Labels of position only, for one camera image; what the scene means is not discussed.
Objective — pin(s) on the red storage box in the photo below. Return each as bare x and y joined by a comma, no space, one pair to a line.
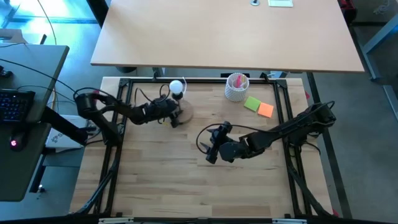
345,4

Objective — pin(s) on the light wooden desk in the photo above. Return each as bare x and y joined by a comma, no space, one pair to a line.
227,34

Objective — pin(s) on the white desk plate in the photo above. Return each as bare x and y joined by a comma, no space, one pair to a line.
280,3

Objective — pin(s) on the round desk grommet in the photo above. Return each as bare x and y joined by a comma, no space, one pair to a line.
255,2

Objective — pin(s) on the round wooden lamp base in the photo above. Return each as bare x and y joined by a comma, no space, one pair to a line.
185,112

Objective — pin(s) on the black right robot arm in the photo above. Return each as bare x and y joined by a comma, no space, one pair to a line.
286,127

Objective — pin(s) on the silver frame bracket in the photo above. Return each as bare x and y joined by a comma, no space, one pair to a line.
115,221
289,221

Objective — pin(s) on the black backlit keyboard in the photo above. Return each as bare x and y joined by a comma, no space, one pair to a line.
15,105

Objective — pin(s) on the black desk support beam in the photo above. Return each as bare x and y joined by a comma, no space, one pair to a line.
62,124

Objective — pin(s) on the pink marker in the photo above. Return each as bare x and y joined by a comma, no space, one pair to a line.
238,81

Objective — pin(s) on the white textured pen cup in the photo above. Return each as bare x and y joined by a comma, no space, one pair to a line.
236,91

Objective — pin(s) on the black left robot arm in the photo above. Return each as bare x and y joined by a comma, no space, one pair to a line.
102,109

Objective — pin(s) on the red table clamp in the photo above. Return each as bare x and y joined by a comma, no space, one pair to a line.
308,95

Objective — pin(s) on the white lightbulb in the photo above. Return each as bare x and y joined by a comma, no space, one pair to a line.
176,87

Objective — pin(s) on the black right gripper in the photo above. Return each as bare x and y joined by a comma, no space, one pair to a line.
225,146

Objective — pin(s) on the white box with logo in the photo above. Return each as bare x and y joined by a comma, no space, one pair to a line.
59,138

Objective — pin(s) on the orange sticky note pad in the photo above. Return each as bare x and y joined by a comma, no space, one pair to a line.
265,110

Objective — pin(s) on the grey metal table frame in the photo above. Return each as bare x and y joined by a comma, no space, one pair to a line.
377,39

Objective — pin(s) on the small black desk object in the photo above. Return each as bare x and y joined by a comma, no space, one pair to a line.
4,73

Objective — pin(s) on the green sticky note pad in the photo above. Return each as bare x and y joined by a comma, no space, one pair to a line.
252,104

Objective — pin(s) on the black computer mouse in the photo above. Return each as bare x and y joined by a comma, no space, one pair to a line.
17,141

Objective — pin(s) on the grey desk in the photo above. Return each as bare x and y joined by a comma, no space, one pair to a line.
18,174

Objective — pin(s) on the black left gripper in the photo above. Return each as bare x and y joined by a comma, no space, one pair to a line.
160,112

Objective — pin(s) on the black aluminium table frame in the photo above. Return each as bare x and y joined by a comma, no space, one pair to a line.
199,81

